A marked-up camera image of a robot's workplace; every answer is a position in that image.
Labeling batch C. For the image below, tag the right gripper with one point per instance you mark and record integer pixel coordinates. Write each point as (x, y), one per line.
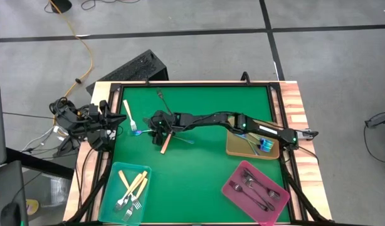
(161, 122)

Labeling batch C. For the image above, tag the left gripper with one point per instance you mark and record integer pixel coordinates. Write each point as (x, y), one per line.
(97, 120)

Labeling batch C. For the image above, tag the iridescent fork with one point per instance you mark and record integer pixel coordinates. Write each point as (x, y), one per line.
(136, 132)
(267, 144)
(252, 148)
(186, 140)

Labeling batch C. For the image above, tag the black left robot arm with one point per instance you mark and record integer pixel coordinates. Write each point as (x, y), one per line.
(67, 118)

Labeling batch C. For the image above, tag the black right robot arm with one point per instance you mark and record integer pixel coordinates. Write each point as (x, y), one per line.
(211, 119)

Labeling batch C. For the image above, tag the black table clamp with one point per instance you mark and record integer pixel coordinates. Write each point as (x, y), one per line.
(147, 82)
(249, 81)

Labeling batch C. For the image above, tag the green table mat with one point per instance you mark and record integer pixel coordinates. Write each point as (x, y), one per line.
(195, 188)

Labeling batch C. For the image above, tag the teal plastic bin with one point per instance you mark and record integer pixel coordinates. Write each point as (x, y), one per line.
(142, 214)

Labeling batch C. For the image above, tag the orange plastic bin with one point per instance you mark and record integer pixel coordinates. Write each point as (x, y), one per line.
(236, 151)

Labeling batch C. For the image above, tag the pink plastic bin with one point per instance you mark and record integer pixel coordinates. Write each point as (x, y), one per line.
(239, 197)

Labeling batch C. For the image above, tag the black round stand base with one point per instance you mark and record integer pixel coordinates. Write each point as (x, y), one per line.
(62, 4)

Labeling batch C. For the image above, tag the yellow round sticker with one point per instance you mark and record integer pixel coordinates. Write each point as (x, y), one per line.
(32, 207)

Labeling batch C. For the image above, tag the black computer mouse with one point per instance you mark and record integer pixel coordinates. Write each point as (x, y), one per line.
(10, 215)

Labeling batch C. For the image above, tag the grey adapter box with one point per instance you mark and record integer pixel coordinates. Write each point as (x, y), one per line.
(308, 134)

